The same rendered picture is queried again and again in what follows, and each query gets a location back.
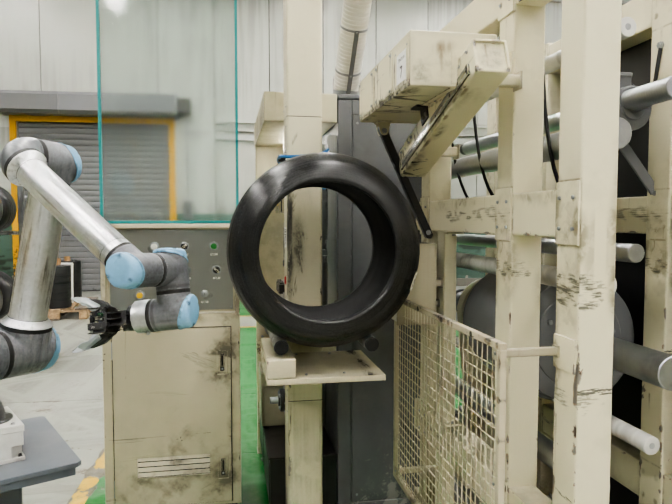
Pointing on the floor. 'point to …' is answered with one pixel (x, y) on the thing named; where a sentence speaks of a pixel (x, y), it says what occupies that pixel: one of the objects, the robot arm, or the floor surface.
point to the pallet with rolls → (66, 286)
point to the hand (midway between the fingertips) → (72, 325)
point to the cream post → (303, 239)
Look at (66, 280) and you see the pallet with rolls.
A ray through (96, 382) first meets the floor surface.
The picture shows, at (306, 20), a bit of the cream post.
